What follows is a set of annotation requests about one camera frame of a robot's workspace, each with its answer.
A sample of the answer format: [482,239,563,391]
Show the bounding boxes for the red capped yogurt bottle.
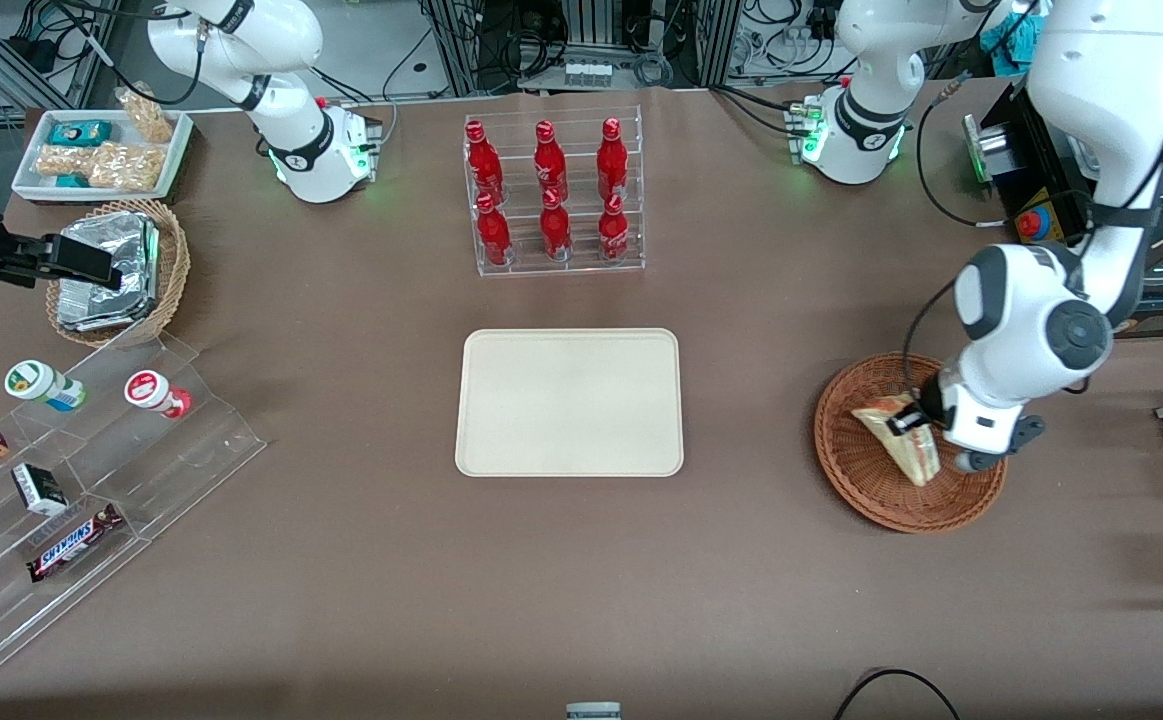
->
[124,369,193,420]

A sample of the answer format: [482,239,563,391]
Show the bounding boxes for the white rectangular snack tray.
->
[11,108,193,204]

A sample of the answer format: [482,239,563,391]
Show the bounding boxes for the triangular sandwich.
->
[850,392,943,489]

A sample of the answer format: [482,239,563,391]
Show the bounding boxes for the snickers chocolate bar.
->
[26,502,126,584]

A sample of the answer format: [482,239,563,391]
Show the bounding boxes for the clear acrylic bottle rack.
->
[462,105,646,279]

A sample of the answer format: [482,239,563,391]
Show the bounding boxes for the clear bag of puffed snacks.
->
[35,144,94,182]
[116,86,175,144]
[88,142,168,192]

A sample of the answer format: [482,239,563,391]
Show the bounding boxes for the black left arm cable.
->
[901,0,1163,403]

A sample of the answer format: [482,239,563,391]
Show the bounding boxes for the black base cables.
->
[709,84,804,137]

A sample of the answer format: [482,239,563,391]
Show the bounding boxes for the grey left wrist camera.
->
[953,417,1049,475]

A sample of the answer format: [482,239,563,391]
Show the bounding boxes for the large teal snack box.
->
[48,120,113,147]

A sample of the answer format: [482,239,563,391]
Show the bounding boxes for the small silver box green light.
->
[962,110,1021,187]

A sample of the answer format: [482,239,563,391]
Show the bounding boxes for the small black white carton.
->
[12,462,70,517]

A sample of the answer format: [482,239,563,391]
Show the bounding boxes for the black looped cable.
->
[833,667,961,720]

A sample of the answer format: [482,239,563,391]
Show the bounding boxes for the clear acrylic tiered stand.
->
[0,334,268,681]

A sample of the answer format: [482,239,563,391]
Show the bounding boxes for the green capped yogurt bottle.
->
[5,359,86,413]

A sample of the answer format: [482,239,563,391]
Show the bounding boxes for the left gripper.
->
[885,369,1029,458]

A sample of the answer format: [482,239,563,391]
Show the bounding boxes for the foil wrapped food pack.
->
[56,292,158,334]
[59,211,161,313]

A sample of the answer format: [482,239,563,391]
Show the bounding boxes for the teal cloth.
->
[979,8,1039,77]

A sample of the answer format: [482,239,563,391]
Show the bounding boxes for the red cola bottle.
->
[596,117,631,201]
[597,192,632,265]
[475,192,514,267]
[464,119,505,203]
[539,187,574,263]
[533,119,571,203]

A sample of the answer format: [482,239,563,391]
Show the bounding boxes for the light tan wicker basket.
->
[45,199,191,348]

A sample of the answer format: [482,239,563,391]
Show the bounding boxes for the black food warmer cabinet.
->
[981,50,1163,339]

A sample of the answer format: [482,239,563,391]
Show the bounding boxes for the brown round wicker basket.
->
[814,352,1009,535]

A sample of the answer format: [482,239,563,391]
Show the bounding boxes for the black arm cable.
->
[39,0,242,107]
[901,0,1163,403]

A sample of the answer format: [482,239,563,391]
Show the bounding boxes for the cream plastic tray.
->
[455,328,685,479]

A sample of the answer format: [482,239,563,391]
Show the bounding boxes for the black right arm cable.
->
[39,0,242,107]

